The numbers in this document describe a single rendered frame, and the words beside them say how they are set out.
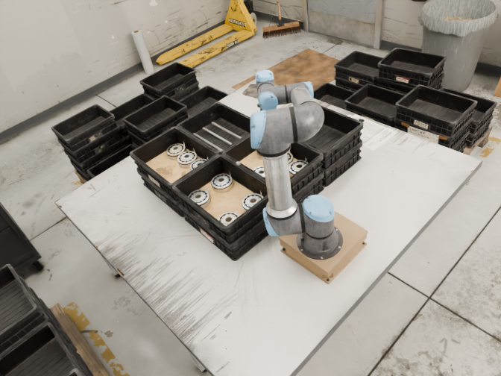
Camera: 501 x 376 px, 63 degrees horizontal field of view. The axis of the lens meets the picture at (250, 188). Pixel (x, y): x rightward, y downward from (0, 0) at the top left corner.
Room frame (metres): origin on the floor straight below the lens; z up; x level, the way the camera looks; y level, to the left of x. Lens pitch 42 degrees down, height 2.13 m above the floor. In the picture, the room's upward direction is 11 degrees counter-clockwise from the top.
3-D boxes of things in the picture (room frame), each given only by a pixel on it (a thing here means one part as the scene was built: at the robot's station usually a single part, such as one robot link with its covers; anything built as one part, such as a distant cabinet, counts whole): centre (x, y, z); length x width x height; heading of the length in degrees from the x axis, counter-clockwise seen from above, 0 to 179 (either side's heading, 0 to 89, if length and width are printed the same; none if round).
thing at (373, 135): (1.85, -0.69, 0.70); 0.33 x 0.23 x 0.01; 36
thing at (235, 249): (1.35, 0.12, 0.76); 0.40 x 0.30 x 0.12; 34
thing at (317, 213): (1.06, -0.23, 0.96); 0.13 x 0.12 x 0.14; 85
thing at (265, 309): (1.60, -0.03, 0.35); 1.60 x 1.60 x 0.70; 36
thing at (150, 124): (2.71, 0.59, 0.37); 0.40 x 0.30 x 0.45; 126
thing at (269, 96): (1.46, -0.16, 1.27); 0.11 x 0.11 x 0.08; 85
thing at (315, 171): (1.52, -0.13, 0.87); 0.40 x 0.30 x 0.11; 34
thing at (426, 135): (2.02, -1.15, 0.41); 0.31 x 0.02 x 0.16; 36
